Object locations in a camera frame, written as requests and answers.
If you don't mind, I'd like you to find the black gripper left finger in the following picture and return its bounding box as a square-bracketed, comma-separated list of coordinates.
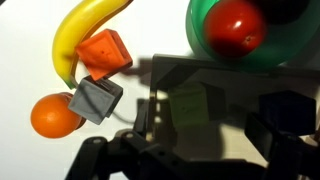
[65, 97, 188, 180]

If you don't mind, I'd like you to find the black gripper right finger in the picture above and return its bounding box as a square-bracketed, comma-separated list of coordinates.
[245, 112, 320, 180]

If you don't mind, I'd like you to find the gray block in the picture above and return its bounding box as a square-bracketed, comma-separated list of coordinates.
[67, 75, 124, 126]

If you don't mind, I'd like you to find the orange block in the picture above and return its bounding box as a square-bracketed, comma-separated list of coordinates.
[75, 28, 134, 82]

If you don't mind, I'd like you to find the orange toy fruit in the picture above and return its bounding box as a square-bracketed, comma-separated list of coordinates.
[29, 92, 87, 140]

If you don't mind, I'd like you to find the green plastic bowl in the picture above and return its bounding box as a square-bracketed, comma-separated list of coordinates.
[185, 0, 320, 73]

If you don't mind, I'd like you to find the yellow toy banana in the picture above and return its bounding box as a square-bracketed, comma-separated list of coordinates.
[51, 0, 134, 90]

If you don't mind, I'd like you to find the red toy tomato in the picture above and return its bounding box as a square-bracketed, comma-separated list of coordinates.
[203, 0, 268, 59]

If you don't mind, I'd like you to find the dark round toy fruit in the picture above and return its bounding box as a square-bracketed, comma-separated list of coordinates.
[248, 0, 313, 26]

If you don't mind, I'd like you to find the wooden tray frame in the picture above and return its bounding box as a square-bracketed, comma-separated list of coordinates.
[146, 53, 320, 168]

